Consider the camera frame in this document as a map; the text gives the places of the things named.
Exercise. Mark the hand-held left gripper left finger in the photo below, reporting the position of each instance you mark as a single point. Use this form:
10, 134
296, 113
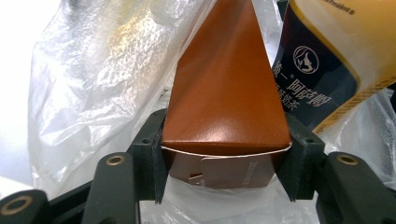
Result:
149, 155

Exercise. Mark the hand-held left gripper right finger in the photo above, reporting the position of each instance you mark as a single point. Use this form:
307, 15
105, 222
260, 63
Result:
300, 155

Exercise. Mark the clear plastic bag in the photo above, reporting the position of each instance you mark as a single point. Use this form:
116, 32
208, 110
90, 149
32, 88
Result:
93, 77

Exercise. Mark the brown cardboard box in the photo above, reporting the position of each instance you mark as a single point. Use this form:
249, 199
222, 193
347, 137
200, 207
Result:
227, 93

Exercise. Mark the orange drink bottle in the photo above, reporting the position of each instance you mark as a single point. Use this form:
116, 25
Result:
336, 49

